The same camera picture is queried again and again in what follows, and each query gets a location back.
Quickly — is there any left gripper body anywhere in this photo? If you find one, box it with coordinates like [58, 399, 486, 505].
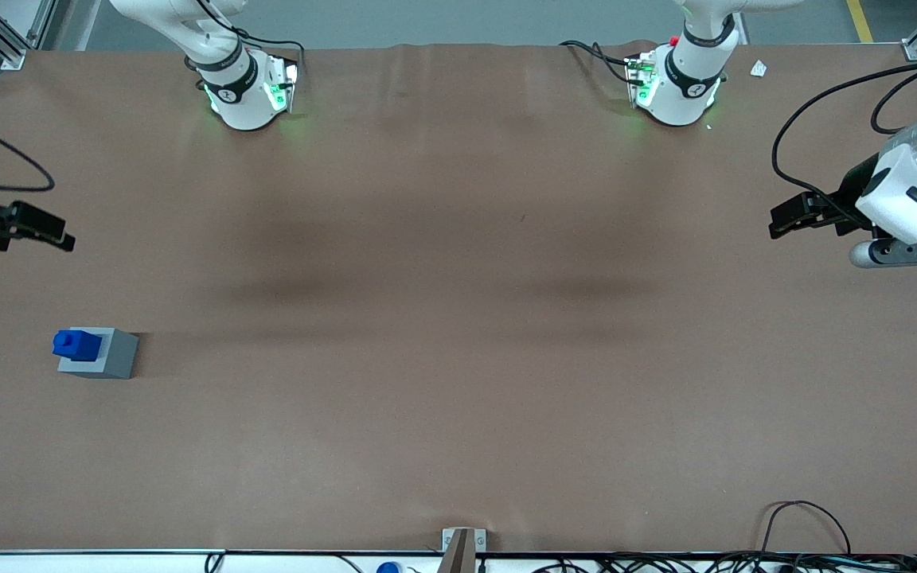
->
[829, 146, 917, 244]

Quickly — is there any blue plastic insert part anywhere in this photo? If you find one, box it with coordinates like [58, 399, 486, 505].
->
[53, 329, 103, 363]

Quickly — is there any gray cube base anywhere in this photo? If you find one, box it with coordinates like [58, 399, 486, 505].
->
[57, 327, 141, 380]

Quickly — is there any table cover sheet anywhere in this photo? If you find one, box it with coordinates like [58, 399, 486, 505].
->
[0, 40, 917, 555]

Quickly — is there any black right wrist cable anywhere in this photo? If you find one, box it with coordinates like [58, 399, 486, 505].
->
[0, 107, 57, 194]

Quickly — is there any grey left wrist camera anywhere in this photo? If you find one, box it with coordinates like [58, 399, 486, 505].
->
[849, 235, 917, 269]

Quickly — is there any long black left wrist cable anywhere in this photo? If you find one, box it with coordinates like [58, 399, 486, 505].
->
[771, 64, 917, 205]

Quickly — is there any short black left wrist cable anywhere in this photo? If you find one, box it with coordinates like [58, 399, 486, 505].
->
[870, 70, 917, 134]

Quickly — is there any black left arm base cable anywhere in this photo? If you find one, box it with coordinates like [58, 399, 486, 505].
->
[560, 40, 636, 85]

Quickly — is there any black arm base cable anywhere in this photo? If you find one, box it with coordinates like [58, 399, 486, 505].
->
[560, 40, 636, 85]
[194, 0, 306, 77]

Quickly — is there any black looped cable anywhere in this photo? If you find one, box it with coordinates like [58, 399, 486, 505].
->
[759, 500, 853, 558]

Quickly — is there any black right arm base cable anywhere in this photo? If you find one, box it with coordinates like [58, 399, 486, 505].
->
[194, 0, 306, 77]

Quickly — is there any black cable bundle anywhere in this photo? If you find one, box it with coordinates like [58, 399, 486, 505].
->
[530, 552, 917, 573]

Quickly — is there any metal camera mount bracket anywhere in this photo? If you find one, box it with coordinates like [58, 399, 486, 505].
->
[441, 527, 488, 573]

